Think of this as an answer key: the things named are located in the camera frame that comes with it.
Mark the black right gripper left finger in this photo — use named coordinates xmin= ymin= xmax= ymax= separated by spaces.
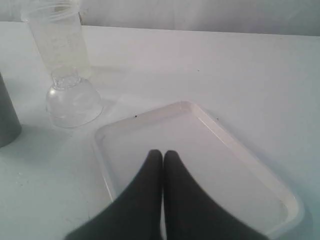
xmin=65 ymin=149 xmax=163 ymax=240

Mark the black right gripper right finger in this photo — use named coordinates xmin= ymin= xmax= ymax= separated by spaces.
xmin=163 ymin=150 xmax=267 ymax=240

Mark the stainless steel cup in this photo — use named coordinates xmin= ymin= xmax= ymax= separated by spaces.
xmin=0 ymin=75 xmax=22 ymax=148

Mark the white plastic tray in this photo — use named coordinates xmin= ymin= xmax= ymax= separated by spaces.
xmin=92 ymin=101 xmax=305 ymax=240

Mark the clear plastic dome lid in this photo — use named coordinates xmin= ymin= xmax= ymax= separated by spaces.
xmin=46 ymin=66 xmax=103 ymax=128

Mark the frosted plastic tall container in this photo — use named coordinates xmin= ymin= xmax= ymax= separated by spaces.
xmin=21 ymin=0 xmax=91 ymax=79

